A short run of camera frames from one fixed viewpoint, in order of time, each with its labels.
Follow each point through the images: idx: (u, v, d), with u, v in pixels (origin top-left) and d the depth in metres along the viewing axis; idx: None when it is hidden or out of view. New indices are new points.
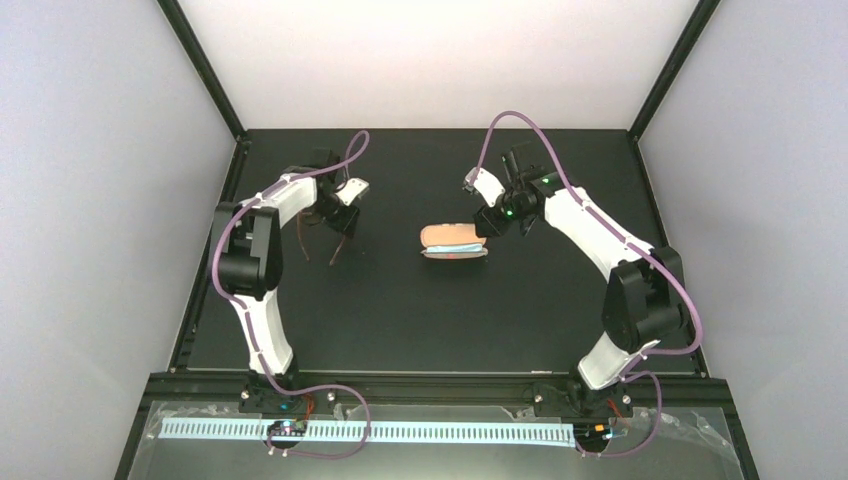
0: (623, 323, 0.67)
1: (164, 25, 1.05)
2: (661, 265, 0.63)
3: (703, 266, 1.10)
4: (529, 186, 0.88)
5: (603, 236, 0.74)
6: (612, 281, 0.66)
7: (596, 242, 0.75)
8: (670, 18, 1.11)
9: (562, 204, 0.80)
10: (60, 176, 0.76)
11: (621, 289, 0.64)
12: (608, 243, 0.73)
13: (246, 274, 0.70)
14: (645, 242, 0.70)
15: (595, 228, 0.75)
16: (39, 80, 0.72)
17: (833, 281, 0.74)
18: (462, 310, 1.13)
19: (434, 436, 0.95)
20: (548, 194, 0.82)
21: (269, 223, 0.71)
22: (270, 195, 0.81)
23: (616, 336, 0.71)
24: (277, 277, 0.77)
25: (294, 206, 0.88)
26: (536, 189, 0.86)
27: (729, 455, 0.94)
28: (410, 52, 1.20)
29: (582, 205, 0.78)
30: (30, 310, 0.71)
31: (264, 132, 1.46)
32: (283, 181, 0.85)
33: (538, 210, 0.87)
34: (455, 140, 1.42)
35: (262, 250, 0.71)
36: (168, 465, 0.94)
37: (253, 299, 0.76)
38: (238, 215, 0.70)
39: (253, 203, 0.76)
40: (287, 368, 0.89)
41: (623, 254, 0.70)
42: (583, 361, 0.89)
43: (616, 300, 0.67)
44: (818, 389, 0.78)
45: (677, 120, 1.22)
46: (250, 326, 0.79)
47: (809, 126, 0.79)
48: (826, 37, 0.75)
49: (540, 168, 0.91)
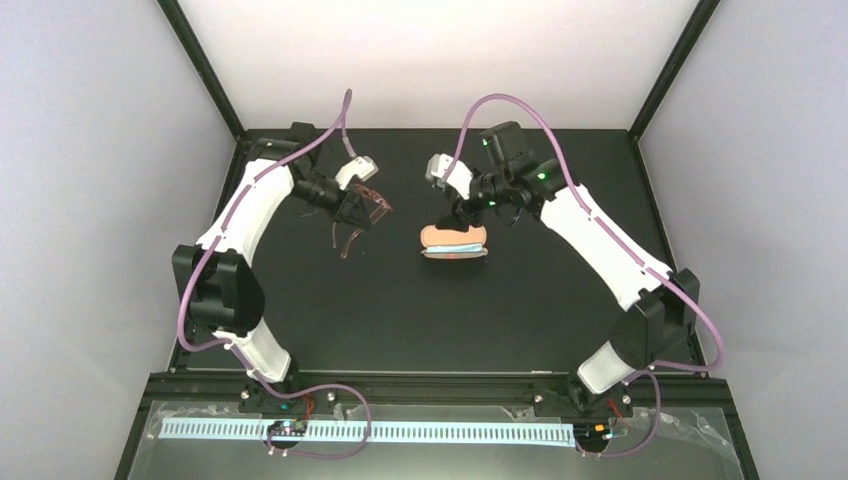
0: (636, 347, 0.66)
1: (163, 25, 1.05)
2: (683, 297, 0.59)
3: (704, 267, 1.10)
4: (522, 179, 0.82)
5: (618, 258, 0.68)
6: (633, 309, 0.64)
7: (608, 262, 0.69)
8: (670, 19, 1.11)
9: (561, 211, 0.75)
10: (59, 176, 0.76)
11: (644, 322, 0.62)
12: (624, 267, 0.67)
13: (224, 314, 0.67)
14: (663, 264, 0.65)
15: (606, 245, 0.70)
16: (39, 80, 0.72)
17: (832, 281, 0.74)
18: (462, 310, 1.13)
19: (434, 436, 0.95)
20: (547, 197, 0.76)
21: (236, 269, 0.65)
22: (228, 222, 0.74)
23: (621, 351, 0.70)
24: (257, 309, 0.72)
25: (271, 208, 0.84)
26: (530, 184, 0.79)
27: (730, 455, 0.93)
28: (410, 51, 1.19)
29: (588, 215, 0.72)
30: (31, 309, 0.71)
31: (264, 132, 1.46)
32: (246, 187, 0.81)
33: (532, 208, 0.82)
34: (455, 140, 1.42)
35: (231, 293, 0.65)
36: (168, 465, 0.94)
37: (236, 335, 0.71)
38: (198, 263, 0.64)
39: (213, 243, 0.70)
40: (285, 373, 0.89)
41: (642, 280, 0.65)
42: (583, 364, 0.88)
43: (633, 326, 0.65)
44: (818, 389, 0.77)
45: (677, 120, 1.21)
46: (241, 354, 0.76)
47: (809, 127, 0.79)
48: (826, 38, 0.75)
49: (530, 155, 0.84)
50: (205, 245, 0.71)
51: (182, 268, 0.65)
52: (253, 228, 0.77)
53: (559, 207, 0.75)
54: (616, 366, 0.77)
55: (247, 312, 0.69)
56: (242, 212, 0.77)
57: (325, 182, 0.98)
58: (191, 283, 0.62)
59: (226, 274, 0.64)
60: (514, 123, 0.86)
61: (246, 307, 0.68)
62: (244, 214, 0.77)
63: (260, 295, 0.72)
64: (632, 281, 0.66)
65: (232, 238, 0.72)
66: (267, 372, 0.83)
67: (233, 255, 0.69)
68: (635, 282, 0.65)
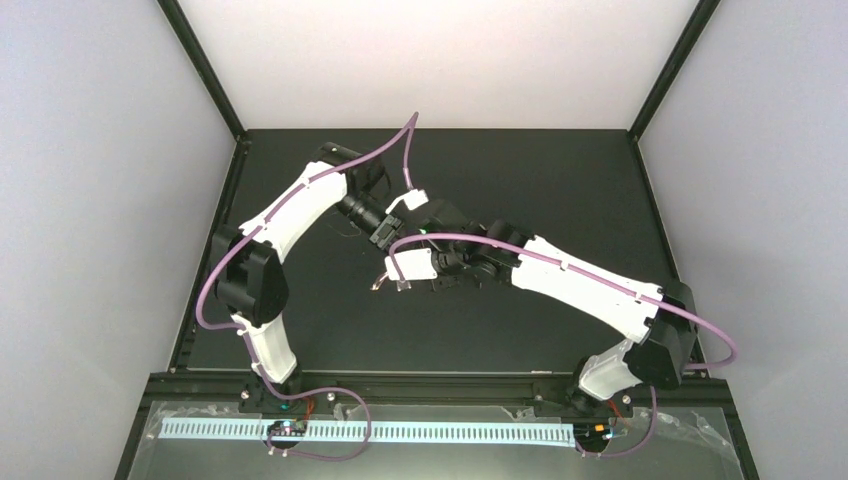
0: (664, 373, 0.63)
1: (164, 25, 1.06)
2: (678, 310, 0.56)
3: (705, 265, 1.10)
4: (476, 252, 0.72)
5: (609, 297, 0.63)
6: (649, 340, 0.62)
7: (598, 304, 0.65)
8: (671, 19, 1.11)
9: (527, 272, 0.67)
10: (58, 175, 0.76)
11: (665, 350, 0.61)
12: (616, 301, 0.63)
13: (244, 302, 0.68)
14: (650, 285, 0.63)
15: (592, 287, 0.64)
16: (39, 80, 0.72)
17: (831, 282, 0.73)
18: (462, 311, 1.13)
19: (435, 436, 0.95)
20: (513, 264, 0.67)
21: (267, 263, 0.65)
22: (275, 214, 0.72)
23: (647, 379, 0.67)
24: (279, 305, 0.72)
25: (317, 213, 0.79)
26: (487, 257, 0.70)
27: (730, 455, 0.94)
28: (410, 50, 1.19)
29: (561, 266, 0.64)
30: (30, 309, 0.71)
31: (264, 132, 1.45)
32: (300, 185, 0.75)
33: (498, 281, 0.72)
34: (456, 140, 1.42)
35: (257, 284, 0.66)
36: (168, 465, 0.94)
37: (251, 323, 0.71)
38: (236, 248, 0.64)
39: (254, 233, 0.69)
40: (286, 376, 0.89)
41: (641, 309, 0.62)
42: (583, 375, 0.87)
43: (657, 359, 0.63)
44: (816, 389, 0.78)
45: (677, 120, 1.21)
46: (250, 343, 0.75)
47: (809, 128, 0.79)
48: (825, 38, 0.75)
49: (470, 227, 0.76)
50: (245, 230, 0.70)
51: (218, 247, 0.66)
52: (296, 227, 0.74)
53: (525, 268, 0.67)
54: (629, 377, 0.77)
55: (268, 305, 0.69)
56: (291, 209, 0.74)
57: (373, 204, 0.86)
58: (221, 265, 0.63)
59: (256, 265, 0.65)
60: (433, 201, 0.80)
61: (266, 301, 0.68)
62: (291, 218, 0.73)
63: (284, 288, 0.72)
64: (634, 314, 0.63)
65: (273, 233, 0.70)
66: (271, 369, 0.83)
67: (269, 247, 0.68)
68: (636, 314, 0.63)
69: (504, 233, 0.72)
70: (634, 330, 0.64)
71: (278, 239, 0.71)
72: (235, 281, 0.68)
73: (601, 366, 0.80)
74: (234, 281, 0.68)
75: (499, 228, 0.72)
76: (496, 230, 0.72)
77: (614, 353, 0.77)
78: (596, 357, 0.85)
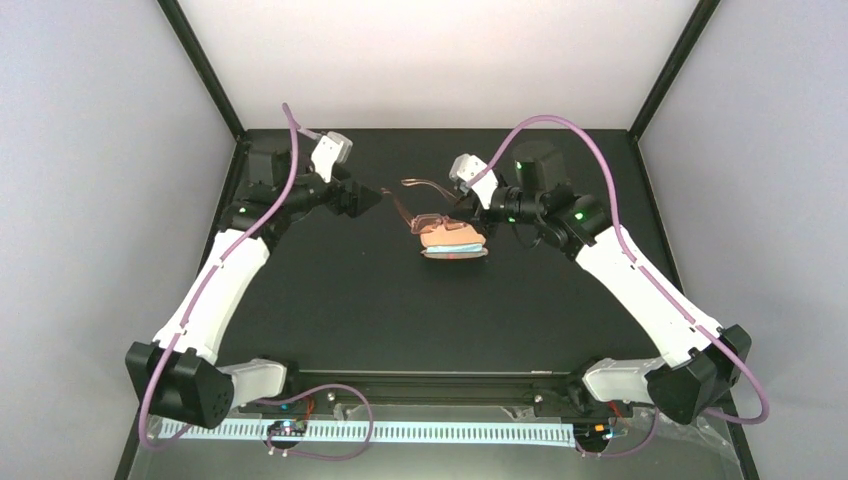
0: (681, 404, 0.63)
1: (162, 25, 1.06)
2: (732, 356, 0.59)
3: (706, 266, 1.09)
4: (557, 219, 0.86)
5: (666, 313, 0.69)
6: (686, 368, 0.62)
7: (654, 315, 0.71)
8: (671, 17, 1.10)
9: (601, 253, 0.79)
10: (57, 175, 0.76)
11: (696, 383, 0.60)
12: (670, 321, 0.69)
13: (186, 412, 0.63)
14: (712, 323, 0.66)
15: (653, 298, 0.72)
16: (37, 80, 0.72)
17: (832, 281, 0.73)
18: (462, 310, 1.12)
19: (434, 436, 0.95)
20: (589, 242, 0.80)
21: (196, 372, 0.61)
22: (189, 316, 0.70)
23: (659, 403, 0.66)
24: (226, 398, 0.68)
25: (239, 290, 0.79)
26: (567, 225, 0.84)
27: (730, 455, 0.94)
28: (412, 49, 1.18)
29: (634, 262, 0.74)
30: (29, 309, 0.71)
31: (263, 132, 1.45)
32: (213, 268, 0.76)
33: (567, 248, 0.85)
34: (456, 140, 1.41)
35: (192, 397, 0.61)
36: (167, 465, 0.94)
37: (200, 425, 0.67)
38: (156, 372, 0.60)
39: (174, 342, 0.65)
40: (280, 387, 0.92)
41: (693, 338, 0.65)
42: (589, 373, 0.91)
43: (682, 390, 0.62)
44: (817, 390, 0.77)
45: (677, 119, 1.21)
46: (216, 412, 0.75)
47: (809, 127, 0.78)
48: (824, 38, 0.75)
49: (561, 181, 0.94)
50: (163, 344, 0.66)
51: (139, 369, 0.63)
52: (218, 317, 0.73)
53: (600, 249, 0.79)
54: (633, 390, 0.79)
55: (213, 407, 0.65)
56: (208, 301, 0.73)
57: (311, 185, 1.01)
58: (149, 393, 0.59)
59: (185, 376, 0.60)
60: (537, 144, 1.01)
61: (210, 402, 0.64)
62: (210, 305, 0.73)
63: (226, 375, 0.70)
64: (680, 338, 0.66)
65: (193, 337, 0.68)
66: (267, 390, 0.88)
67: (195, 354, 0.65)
68: (685, 339, 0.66)
69: (590, 208, 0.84)
70: (673, 352, 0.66)
71: (199, 339, 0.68)
72: (167, 402, 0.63)
73: (611, 370, 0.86)
74: (167, 401, 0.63)
75: (587, 204, 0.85)
76: (586, 204, 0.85)
77: (634, 365, 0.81)
78: (611, 361, 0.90)
